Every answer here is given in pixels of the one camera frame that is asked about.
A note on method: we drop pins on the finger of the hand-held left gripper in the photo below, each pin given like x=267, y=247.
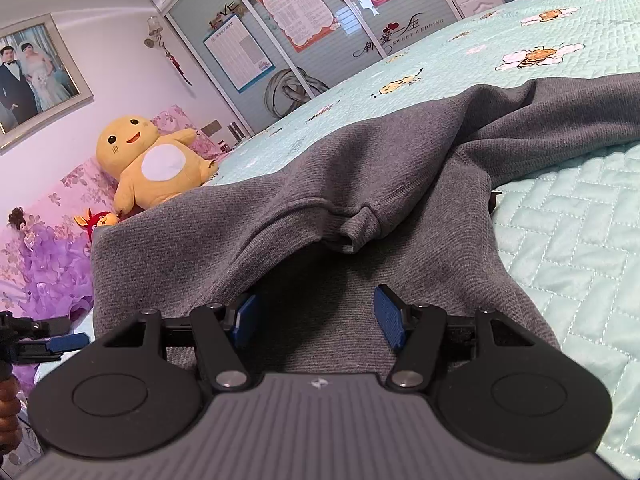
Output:
x=70, y=342
x=45, y=325

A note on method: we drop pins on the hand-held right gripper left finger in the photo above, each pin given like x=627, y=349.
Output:
x=245, y=317

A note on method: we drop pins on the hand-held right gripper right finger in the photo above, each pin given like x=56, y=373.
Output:
x=390, y=315

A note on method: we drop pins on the grey sweater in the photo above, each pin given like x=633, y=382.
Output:
x=325, y=170

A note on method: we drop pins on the person's left hand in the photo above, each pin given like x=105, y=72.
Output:
x=7, y=415

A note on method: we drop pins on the doll with purple ruffled dress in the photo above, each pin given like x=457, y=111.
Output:
x=50, y=270

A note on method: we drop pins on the red plush toy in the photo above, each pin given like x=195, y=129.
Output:
x=97, y=222

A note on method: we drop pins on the pink floral pillow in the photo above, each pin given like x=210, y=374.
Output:
x=172, y=117
x=75, y=185

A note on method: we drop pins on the yellow plush toy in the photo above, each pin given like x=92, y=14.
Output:
x=155, y=165

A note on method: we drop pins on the wardrobe with sliding doors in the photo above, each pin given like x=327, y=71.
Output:
x=320, y=75

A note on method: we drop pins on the framed wedding photo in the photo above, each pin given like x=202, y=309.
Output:
x=35, y=75

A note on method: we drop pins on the red hanging knot ornament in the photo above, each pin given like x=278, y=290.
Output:
x=180, y=67

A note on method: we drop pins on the blue bordered wall poster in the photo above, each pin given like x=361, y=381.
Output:
x=240, y=55

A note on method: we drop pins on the wall lamp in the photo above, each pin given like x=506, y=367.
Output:
x=155, y=32

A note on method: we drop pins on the red bordered wall poster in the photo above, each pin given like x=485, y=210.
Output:
x=297, y=10

